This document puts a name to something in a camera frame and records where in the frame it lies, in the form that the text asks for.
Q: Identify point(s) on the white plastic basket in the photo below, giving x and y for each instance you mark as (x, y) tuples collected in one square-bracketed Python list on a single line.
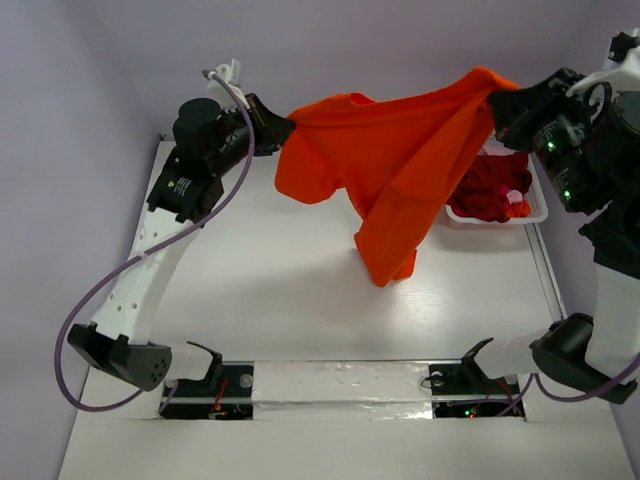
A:
[(534, 196)]

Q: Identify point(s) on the orange-red garment in basket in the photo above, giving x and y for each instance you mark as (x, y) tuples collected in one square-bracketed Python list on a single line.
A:
[(518, 210)]

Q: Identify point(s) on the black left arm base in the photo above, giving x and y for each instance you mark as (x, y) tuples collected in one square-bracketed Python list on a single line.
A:
[(230, 400)]

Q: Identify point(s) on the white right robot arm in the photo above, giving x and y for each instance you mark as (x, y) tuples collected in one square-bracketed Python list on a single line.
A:
[(584, 130)]

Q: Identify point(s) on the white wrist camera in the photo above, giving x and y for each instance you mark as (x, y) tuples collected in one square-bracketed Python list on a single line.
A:
[(224, 84), (621, 68)]

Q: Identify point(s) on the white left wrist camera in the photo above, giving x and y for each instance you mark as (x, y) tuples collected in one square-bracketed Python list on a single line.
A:
[(224, 84)]

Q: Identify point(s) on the orange t-shirt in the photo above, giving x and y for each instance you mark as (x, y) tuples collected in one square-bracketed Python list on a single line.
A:
[(398, 161)]

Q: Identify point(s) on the pink garment in basket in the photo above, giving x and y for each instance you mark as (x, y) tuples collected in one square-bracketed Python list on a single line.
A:
[(513, 196)]

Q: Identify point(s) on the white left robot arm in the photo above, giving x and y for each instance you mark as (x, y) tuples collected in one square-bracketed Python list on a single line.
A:
[(211, 138)]

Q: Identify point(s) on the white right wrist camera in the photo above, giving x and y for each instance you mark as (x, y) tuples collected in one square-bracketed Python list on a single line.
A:
[(621, 68)]

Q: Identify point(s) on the dark red t-shirt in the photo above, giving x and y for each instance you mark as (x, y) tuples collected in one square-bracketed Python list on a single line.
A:
[(480, 193)]

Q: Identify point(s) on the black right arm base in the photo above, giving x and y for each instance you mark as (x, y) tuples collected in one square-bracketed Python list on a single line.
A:
[(463, 392)]

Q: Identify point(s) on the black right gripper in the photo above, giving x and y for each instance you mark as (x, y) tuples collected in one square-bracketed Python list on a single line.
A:
[(523, 120)]

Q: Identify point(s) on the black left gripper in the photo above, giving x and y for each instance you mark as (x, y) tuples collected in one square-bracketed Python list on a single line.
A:
[(256, 126)]

